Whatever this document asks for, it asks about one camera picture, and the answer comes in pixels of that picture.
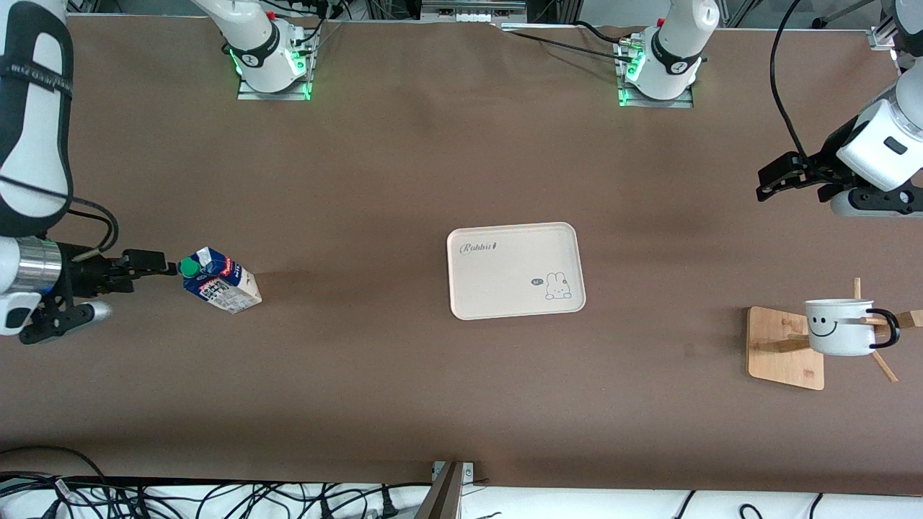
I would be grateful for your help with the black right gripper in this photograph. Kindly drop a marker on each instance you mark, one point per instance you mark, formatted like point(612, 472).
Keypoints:
point(81, 272)

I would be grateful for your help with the wooden cup hanging rack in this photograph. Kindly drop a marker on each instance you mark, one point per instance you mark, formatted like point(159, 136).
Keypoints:
point(782, 360)

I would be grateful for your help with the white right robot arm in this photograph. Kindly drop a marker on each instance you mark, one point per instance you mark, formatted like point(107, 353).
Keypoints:
point(36, 130)

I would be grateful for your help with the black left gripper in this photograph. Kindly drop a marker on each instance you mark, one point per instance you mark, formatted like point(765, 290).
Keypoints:
point(824, 165)

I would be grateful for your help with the metal camera post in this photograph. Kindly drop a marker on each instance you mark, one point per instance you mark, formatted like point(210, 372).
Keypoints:
point(443, 497)

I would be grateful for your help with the blue white milk carton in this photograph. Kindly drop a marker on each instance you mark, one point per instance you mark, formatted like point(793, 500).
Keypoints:
point(227, 288)

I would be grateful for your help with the cream rabbit print tray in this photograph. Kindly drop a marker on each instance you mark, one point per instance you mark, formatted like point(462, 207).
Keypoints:
point(505, 281)

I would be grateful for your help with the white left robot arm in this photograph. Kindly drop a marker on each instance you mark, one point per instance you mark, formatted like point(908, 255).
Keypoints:
point(880, 144)

